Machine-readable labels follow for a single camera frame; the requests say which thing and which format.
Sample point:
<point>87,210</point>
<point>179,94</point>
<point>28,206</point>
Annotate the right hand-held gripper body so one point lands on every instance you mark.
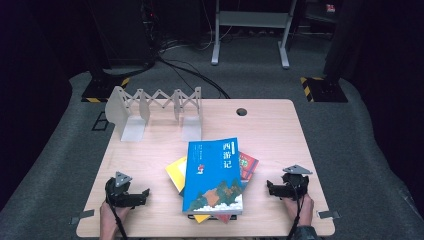
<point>296,186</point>

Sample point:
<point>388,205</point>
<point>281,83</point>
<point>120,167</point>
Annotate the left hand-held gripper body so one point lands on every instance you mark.
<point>117,193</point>

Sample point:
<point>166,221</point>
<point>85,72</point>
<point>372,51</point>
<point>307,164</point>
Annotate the red illustrated book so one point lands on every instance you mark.
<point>248,166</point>

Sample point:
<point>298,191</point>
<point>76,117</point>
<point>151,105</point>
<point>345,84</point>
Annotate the yellow book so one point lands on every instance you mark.
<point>176,173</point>

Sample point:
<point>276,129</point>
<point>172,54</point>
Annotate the blue book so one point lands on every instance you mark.
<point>210,173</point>

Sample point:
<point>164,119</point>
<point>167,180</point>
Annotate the white expandable book rack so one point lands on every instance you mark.
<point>131,128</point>

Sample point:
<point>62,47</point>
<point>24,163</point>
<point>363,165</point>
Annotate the person's right hand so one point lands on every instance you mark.
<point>300,210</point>

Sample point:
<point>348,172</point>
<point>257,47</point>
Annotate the person's left hand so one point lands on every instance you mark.
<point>111,216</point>

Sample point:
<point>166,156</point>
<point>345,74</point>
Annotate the grey tape strip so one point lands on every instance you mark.
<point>328,214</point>
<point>81,215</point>

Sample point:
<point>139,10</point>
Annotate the black striped stand base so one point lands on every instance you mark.
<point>328,90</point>
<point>100,90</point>

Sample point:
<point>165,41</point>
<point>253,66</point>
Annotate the dark cabinet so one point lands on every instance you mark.
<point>126,33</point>

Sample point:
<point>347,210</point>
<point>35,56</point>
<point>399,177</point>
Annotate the red white box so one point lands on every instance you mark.
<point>330,8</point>

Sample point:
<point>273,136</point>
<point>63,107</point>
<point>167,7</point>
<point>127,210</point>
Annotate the white metal stand frame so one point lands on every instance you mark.
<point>253,19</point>

